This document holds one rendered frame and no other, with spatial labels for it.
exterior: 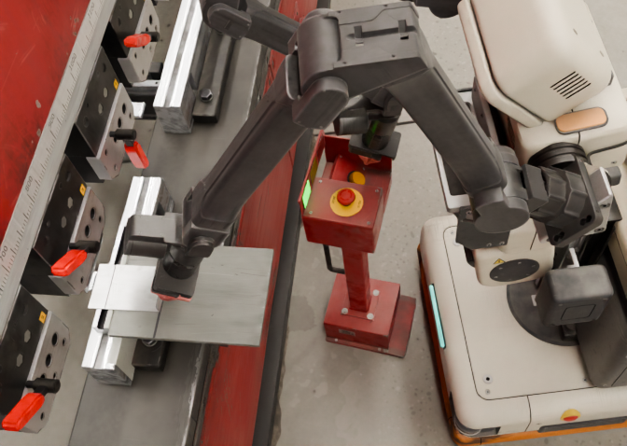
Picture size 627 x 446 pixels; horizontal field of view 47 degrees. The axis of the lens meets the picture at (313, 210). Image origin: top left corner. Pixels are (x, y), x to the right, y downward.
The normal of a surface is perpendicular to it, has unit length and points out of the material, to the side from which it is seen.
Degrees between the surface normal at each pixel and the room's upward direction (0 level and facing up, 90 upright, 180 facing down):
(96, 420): 0
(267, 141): 91
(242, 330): 0
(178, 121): 90
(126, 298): 0
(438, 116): 91
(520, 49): 42
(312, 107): 92
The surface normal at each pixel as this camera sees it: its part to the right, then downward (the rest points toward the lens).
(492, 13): -0.74, -0.29
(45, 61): 0.99, 0.04
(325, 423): -0.10, -0.51
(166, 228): 0.37, -0.47
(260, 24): 0.36, 0.72
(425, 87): 0.18, 0.90
